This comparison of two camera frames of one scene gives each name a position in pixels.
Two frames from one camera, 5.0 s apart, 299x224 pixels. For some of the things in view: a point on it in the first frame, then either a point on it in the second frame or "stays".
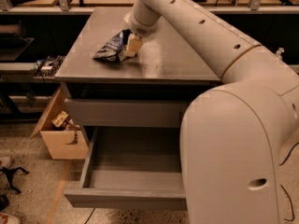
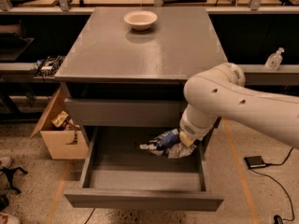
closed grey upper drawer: [127, 113] stays
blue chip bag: [113, 49] -> [169, 143]
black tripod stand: [9, 175] stays
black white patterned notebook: [49, 66] stays
